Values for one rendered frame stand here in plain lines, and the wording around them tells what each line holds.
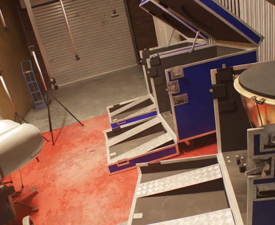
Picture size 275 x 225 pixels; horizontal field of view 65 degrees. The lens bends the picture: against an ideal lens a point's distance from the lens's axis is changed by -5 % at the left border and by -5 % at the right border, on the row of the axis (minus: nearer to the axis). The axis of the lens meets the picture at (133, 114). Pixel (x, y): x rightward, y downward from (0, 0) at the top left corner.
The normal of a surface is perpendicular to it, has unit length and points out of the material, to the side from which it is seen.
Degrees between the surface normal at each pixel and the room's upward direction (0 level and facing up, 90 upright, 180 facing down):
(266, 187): 90
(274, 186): 90
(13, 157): 88
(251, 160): 90
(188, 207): 1
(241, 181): 0
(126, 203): 0
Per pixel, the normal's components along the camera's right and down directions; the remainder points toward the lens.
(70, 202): -0.22, -0.91
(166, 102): 0.15, 0.34
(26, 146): 0.75, -0.08
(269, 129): -0.16, 0.40
